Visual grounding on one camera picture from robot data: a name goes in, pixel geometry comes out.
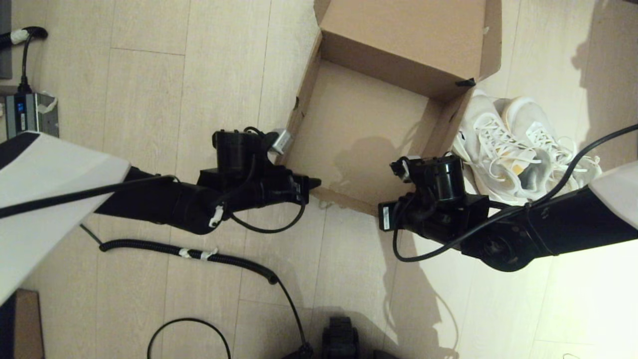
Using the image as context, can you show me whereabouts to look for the white sneaker orange insole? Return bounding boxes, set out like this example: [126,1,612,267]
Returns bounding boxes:
[451,90,555,206]

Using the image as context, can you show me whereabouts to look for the brown cardboard shoe box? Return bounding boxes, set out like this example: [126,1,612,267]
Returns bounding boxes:
[276,0,503,217]

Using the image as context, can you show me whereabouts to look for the grey power supply box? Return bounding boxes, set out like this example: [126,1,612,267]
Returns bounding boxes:
[5,93,59,139]

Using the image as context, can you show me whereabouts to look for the black robot torso part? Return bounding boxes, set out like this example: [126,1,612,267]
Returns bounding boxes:
[321,315,360,359]

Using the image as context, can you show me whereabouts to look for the dark grey panel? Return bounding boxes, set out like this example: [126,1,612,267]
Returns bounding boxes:
[0,0,11,79]

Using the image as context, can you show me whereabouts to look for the small brown cardboard carton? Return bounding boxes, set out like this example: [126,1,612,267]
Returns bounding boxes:
[14,289,45,359]

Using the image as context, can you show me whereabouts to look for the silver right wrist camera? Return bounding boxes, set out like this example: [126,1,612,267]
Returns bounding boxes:
[390,156,414,182]

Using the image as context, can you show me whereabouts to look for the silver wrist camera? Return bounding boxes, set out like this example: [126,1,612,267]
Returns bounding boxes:
[269,128,294,154]
[390,156,414,182]

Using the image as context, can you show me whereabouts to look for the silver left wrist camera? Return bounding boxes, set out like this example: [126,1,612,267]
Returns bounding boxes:
[269,128,294,154]

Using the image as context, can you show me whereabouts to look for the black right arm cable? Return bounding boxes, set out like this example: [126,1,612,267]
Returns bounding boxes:
[392,124,638,263]

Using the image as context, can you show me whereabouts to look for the black corrugated cable conduit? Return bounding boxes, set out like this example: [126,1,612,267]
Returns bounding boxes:
[80,224,314,359]

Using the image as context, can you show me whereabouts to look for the thin black cable loop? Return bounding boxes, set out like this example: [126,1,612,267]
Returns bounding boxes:
[147,318,233,359]

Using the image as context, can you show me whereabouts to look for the black power cable white tape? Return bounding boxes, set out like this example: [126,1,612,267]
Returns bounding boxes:
[0,26,49,94]

